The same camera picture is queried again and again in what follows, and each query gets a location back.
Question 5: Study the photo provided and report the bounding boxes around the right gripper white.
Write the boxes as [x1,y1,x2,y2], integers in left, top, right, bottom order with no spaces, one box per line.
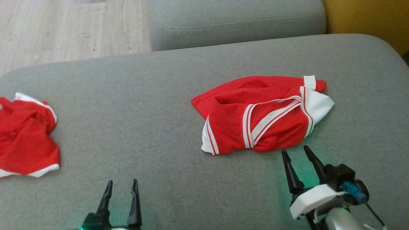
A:
[281,145,346,221]

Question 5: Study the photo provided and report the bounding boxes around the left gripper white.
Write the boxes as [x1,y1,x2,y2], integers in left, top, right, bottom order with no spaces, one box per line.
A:
[69,179,143,230]

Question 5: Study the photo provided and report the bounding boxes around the red shorts with white stripes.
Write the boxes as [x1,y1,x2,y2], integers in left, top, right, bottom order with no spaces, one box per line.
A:
[191,75,335,156]

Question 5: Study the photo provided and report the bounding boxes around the red mesh garment white trim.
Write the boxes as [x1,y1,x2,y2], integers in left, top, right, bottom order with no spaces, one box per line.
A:
[0,92,60,178]

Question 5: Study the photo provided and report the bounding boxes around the grey fabric sofa seat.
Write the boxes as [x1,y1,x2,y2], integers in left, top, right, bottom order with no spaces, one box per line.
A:
[0,34,409,230]

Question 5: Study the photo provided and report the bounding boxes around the grey sofa back cushion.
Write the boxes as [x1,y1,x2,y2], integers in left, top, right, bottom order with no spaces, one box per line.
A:
[149,0,327,52]

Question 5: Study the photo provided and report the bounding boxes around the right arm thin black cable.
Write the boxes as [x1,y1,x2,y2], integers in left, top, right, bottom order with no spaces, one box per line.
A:
[364,201,386,228]

